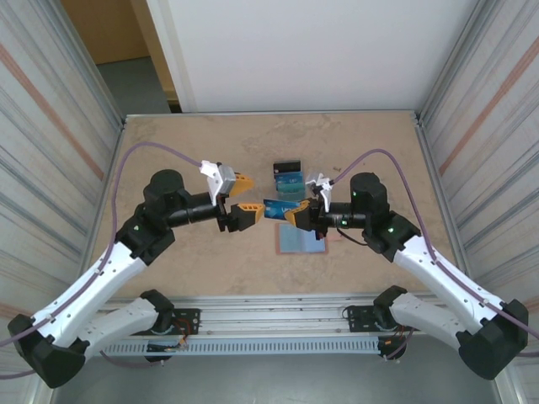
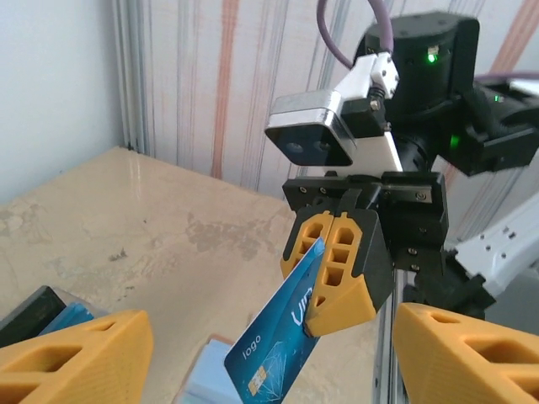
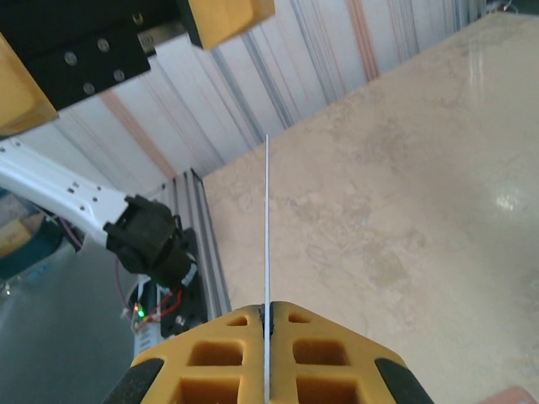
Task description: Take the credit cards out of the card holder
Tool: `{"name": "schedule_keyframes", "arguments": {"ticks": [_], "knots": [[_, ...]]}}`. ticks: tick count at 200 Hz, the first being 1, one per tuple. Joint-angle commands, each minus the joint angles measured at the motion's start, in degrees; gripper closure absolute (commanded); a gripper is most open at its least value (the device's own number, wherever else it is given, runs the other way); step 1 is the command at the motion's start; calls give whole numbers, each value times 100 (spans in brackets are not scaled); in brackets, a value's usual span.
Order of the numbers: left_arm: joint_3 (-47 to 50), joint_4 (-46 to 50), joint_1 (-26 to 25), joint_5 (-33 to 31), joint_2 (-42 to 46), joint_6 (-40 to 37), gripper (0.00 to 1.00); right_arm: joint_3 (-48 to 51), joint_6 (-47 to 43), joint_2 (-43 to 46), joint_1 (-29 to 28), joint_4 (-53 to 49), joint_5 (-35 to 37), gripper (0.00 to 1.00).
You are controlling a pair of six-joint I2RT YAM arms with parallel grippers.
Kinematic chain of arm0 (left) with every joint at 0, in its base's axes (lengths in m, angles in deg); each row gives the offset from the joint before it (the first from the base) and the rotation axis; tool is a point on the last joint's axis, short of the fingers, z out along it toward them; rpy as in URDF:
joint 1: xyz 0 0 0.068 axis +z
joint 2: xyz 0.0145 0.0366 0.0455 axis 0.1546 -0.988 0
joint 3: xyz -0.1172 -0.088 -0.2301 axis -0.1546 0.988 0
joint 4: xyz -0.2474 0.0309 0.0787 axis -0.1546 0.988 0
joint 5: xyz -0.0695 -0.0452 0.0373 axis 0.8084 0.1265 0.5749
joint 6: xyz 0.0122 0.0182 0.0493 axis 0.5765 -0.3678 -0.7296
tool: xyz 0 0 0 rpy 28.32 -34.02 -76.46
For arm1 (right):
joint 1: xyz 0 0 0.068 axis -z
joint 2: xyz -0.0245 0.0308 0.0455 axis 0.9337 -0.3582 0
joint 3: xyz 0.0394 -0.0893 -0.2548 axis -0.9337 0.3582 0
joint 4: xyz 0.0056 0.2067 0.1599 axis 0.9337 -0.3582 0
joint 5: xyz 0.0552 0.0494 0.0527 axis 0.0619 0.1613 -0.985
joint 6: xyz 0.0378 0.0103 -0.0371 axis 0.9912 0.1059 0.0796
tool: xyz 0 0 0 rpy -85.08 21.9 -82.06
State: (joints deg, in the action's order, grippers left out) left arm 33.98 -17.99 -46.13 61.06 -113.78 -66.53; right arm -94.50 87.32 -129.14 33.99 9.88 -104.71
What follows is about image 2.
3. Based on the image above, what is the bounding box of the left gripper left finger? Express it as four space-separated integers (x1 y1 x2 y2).
0 310 153 404

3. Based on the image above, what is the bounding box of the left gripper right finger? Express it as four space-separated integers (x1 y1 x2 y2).
393 302 539 404

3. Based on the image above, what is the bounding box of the blue logo diamond card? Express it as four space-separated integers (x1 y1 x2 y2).
223 237 328 404

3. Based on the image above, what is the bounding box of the blue VIP card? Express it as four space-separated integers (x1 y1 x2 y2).
62 301 106 327

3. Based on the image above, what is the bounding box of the black VIP card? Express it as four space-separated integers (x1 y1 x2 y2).
0 285 68 338

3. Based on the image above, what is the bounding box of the striped translucent side panel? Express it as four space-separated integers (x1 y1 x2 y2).
138 0 539 237

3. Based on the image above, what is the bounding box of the aluminium rail frame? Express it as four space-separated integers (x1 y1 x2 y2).
373 268 422 404

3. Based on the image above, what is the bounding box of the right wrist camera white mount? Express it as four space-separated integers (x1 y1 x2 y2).
264 52 401 173

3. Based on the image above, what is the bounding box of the aluminium corner post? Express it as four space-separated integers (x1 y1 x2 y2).
111 0 153 155

